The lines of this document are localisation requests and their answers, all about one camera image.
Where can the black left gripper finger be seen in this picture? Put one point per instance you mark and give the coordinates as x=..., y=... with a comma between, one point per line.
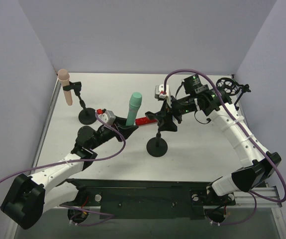
x=127, y=130
x=120, y=121

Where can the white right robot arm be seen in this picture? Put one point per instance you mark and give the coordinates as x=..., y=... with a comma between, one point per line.
x=257, y=163

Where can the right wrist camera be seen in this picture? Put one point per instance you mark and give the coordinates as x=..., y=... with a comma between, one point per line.
x=163, y=93

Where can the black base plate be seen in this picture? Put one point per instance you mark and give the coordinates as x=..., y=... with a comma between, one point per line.
x=123, y=199

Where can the black clip mic stand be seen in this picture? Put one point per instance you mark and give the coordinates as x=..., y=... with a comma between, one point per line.
x=86, y=115
x=156, y=146

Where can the red glitter microphone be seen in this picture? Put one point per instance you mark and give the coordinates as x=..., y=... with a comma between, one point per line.
x=144, y=121

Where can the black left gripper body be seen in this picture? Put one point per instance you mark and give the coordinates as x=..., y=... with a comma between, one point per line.
x=119, y=128

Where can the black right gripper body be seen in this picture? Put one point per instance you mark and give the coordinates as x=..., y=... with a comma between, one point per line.
x=166, y=115

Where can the mint green microphone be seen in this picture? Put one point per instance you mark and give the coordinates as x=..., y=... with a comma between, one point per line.
x=134, y=106

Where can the pink microphone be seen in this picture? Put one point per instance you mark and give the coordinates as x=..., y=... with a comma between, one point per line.
x=64, y=79

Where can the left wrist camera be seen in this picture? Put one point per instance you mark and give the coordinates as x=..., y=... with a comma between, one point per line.
x=106, y=116

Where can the aluminium rail frame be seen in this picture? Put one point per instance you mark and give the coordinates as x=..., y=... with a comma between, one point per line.
x=257, y=194

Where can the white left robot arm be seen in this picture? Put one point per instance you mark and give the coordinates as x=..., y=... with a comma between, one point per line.
x=30, y=196

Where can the black shock mount tripod stand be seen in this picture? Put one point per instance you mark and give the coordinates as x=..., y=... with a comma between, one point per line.
x=232, y=88

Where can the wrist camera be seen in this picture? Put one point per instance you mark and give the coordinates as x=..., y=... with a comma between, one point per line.
x=163, y=93
x=106, y=116

